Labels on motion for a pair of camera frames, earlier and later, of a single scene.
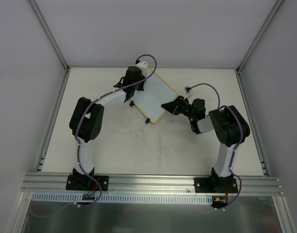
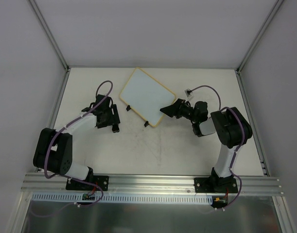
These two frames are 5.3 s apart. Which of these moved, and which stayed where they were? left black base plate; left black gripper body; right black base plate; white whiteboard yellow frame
Moved: left black gripper body
Stayed: right black base plate; left black base plate; white whiteboard yellow frame
